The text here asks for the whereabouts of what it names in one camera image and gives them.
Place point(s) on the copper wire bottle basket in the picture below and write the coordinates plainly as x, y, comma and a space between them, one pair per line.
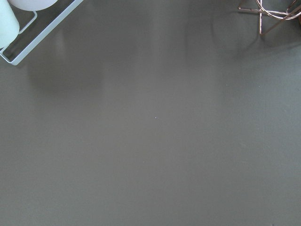
293, 11

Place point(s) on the white cup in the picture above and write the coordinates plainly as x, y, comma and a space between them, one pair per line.
32, 5

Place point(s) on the pale green cup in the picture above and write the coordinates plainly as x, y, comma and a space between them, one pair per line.
9, 25

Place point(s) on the white wire cup rack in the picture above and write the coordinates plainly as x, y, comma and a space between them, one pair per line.
34, 27

